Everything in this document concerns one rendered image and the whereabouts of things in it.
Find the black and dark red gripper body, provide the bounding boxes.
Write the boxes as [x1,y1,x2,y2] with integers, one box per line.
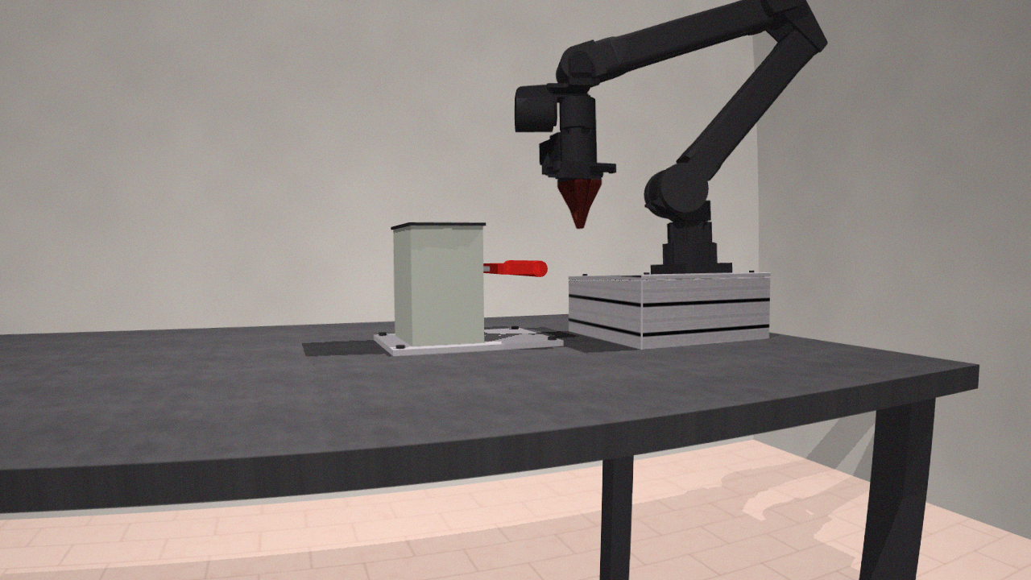
[542,128,616,183]

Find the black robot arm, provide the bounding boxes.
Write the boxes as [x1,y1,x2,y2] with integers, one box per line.
[516,0,828,274]

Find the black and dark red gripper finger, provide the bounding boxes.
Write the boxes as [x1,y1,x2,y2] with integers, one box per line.
[557,180,587,229]
[583,180,602,228]

